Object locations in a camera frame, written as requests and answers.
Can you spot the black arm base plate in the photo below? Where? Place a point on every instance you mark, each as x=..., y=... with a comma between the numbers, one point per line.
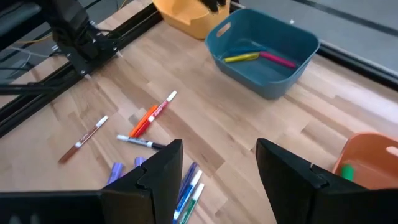
x=93, y=53

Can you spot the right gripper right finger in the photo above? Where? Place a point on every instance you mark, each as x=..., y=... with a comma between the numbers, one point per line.
x=295, y=193

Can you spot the teal plastic bin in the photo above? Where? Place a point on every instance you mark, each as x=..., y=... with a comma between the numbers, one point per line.
x=264, y=81

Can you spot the blue slim highlighter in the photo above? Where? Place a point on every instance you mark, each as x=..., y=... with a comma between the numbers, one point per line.
x=245, y=49

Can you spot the brown Expo marker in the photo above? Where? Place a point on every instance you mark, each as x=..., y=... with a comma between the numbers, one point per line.
x=82, y=140

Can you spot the green chunky highlighter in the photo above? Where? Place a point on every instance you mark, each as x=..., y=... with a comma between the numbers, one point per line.
x=347, y=172

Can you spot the black equipment case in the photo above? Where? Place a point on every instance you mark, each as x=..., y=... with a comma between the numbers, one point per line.
x=18, y=18

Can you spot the green Expo marker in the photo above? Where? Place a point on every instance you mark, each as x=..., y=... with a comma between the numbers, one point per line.
x=192, y=202

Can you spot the pink slim highlighter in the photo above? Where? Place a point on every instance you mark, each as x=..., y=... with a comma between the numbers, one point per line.
x=276, y=59

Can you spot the yellow slim highlighter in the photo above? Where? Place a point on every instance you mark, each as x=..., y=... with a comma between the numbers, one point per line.
x=241, y=57

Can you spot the purple slim highlighter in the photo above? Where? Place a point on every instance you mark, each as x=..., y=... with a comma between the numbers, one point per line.
x=188, y=179

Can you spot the orange plastic bin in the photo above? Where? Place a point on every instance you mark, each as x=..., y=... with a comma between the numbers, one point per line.
x=370, y=155

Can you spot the lavender chunky highlighter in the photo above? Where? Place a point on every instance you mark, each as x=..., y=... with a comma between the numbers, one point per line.
x=115, y=171
x=139, y=161

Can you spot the black Expo marker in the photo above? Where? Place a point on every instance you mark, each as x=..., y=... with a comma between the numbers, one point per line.
x=140, y=142

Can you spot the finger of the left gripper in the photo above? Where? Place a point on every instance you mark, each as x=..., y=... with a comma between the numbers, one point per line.
x=208, y=4
x=222, y=2

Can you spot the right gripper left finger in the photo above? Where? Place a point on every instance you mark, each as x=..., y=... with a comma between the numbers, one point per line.
x=155, y=193

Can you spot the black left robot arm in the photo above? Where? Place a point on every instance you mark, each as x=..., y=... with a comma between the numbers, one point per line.
x=71, y=25

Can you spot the yellow plastic bin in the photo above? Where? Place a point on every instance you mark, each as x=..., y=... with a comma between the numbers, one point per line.
x=186, y=21

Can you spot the red Expo marker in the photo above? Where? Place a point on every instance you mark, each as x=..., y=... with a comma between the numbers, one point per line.
x=158, y=112

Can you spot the orange slim highlighter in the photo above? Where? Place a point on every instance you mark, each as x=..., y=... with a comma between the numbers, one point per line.
x=143, y=121

